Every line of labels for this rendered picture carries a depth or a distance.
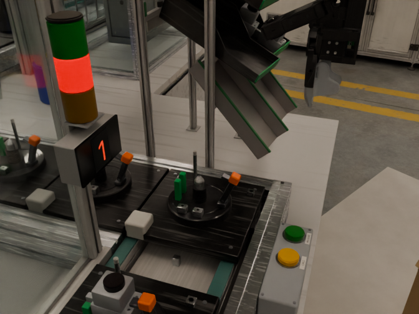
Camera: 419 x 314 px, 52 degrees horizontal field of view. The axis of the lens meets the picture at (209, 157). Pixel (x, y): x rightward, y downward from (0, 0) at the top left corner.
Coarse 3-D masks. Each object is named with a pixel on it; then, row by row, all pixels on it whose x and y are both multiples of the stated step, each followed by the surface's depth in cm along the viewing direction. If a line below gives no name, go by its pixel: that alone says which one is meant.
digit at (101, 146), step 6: (102, 132) 68; (96, 138) 67; (102, 138) 69; (96, 144) 67; (102, 144) 69; (108, 144) 71; (96, 150) 68; (102, 150) 69; (108, 150) 71; (96, 156) 68; (102, 156) 70; (108, 156) 72; (96, 162) 68; (102, 162) 70; (96, 168) 69
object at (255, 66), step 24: (168, 0) 98; (192, 0) 109; (216, 0) 106; (192, 24) 98; (216, 24) 109; (240, 24) 106; (216, 48) 98; (240, 48) 105; (264, 48) 106; (240, 72) 98; (264, 72) 98
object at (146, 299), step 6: (144, 294) 61; (150, 294) 61; (132, 300) 62; (138, 300) 60; (144, 300) 60; (150, 300) 60; (132, 306) 61; (138, 306) 60; (144, 306) 60; (150, 306) 59; (144, 312) 61; (150, 312) 61
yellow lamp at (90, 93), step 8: (64, 96) 63; (72, 96) 62; (80, 96) 63; (88, 96) 63; (64, 104) 64; (72, 104) 63; (80, 104) 63; (88, 104) 64; (96, 104) 66; (64, 112) 65; (72, 112) 64; (80, 112) 64; (88, 112) 64; (96, 112) 66; (72, 120) 65; (80, 120) 65; (88, 120) 65
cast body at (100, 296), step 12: (108, 276) 61; (120, 276) 61; (96, 288) 60; (108, 288) 59; (120, 288) 60; (132, 288) 62; (96, 300) 61; (108, 300) 60; (120, 300) 59; (96, 312) 62; (108, 312) 61; (120, 312) 60; (132, 312) 61
